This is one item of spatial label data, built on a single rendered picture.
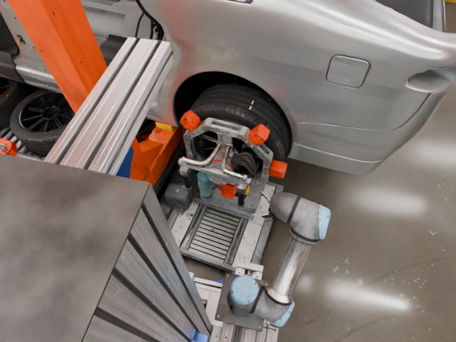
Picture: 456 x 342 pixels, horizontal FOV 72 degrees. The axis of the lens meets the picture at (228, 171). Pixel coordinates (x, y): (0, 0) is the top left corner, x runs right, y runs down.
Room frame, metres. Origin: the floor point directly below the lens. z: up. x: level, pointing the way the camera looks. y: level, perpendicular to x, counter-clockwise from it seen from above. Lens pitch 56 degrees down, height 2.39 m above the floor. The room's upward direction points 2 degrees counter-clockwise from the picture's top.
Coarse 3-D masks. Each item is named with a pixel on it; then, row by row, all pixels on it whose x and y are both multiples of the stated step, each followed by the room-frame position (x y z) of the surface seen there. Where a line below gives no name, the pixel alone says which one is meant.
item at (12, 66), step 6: (0, 54) 2.07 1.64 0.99; (6, 54) 2.05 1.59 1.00; (0, 60) 2.07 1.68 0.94; (6, 60) 2.04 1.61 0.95; (12, 60) 2.02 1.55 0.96; (0, 66) 2.05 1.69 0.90; (6, 66) 2.03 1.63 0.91; (12, 66) 2.02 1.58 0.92; (0, 72) 2.07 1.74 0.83; (6, 72) 2.04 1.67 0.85; (12, 72) 2.01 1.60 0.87; (12, 78) 2.04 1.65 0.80; (18, 78) 2.01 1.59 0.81
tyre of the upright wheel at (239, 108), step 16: (208, 96) 1.38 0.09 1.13; (224, 96) 1.33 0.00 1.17; (240, 96) 1.31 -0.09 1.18; (256, 96) 1.33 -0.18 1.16; (208, 112) 1.25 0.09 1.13; (224, 112) 1.22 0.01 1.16; (240, 112) 1.20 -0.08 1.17; (256, 112) 1.22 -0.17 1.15; (272, 112) 1.26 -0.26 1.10; (272, 128) 1.16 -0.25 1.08; (288, 128) 1.26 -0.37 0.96; (272, 144) 1.11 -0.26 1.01; (288, 144) 1.21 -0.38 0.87
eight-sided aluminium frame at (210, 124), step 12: (204, 120) 1.23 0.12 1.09; (216, 120) 1.20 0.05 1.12; (192, 132) 1.20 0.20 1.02; (228, 132) 1.13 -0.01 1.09; (240, 132) 1.10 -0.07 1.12; (192, 144) 1.26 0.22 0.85; (252, 144) 1.07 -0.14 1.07; (264, 144) 1.10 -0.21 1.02; (192, 156) 1.22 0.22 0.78; (264, 156) 1.04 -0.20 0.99; (264, 168) 1.04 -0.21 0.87; (228, 180) 1.12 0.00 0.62; (252, 180) 1.06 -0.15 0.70; (264, 180) 1.03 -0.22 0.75
